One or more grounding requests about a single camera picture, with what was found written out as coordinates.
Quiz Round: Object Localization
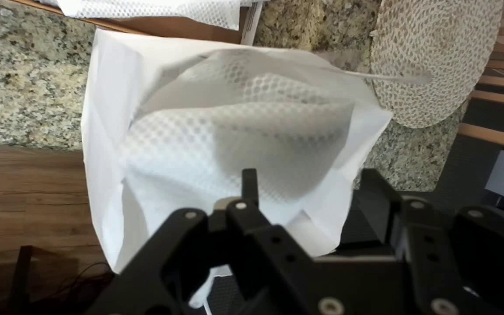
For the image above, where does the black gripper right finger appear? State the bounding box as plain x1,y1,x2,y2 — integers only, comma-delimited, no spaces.
343,168,504,315

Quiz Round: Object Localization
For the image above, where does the round woven placemat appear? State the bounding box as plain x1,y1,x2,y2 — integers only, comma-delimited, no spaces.
369,0,504,131

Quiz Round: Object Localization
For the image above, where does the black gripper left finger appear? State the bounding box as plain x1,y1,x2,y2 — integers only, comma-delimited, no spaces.
85,166,348,315

